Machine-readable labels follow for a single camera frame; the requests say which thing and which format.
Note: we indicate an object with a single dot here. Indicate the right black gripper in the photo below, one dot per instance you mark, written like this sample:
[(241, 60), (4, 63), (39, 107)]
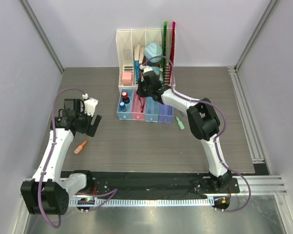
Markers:
[(139, 91)]

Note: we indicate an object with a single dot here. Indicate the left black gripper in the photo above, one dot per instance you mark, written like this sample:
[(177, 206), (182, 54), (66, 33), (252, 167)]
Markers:
[(92, 127)]

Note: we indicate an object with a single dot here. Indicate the red pen refill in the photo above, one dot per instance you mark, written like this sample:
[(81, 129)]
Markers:
[(139, 103), (142, 101)]

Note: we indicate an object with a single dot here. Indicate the pink plastic drawer bin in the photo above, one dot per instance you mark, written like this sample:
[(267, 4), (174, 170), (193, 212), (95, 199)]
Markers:
[(135, 110)]

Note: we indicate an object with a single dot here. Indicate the purple plastic drawer bin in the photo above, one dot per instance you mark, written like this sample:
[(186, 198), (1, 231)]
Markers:
[(166, 114)]

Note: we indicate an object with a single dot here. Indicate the blue plastic drawer bin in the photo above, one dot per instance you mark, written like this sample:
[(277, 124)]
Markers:
[(125, 115)]

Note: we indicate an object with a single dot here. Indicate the white desktop file organizer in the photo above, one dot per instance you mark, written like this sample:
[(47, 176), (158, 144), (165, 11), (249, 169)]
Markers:
[(126, 40)]

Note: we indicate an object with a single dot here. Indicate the light blue drawer bin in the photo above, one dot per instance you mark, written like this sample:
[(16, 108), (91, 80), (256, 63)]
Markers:
[(151, 110)]

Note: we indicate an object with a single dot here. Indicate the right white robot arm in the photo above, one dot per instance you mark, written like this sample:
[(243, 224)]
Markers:
[(202, 119)]

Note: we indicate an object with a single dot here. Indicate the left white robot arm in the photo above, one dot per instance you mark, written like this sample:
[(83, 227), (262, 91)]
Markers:
[(45, 192)]

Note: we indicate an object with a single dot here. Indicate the pink cube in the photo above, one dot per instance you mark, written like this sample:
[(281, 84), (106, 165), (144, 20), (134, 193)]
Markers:
[(127, 79)]

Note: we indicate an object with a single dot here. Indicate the blue spine book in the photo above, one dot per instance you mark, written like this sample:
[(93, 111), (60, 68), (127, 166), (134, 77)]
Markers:
[(136, 62)]

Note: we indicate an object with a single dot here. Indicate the green transparent ruler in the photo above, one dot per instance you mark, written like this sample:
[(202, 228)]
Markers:
[(164, 47)]

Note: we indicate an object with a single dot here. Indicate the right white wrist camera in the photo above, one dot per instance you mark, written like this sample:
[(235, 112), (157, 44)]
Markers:
[(145, 71)]

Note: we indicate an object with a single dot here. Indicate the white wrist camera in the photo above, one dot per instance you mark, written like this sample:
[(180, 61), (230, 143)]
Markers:
[(90, 104), (145, 71)]

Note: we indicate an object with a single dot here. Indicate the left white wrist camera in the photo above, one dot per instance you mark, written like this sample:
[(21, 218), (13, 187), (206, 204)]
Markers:
[(90, 104)]

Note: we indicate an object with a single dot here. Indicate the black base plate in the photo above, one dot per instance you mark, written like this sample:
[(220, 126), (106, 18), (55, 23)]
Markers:
[(157, 186)]

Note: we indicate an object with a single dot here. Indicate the perforated metal cable tray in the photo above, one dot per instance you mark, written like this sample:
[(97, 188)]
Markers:
[(77, 202)]

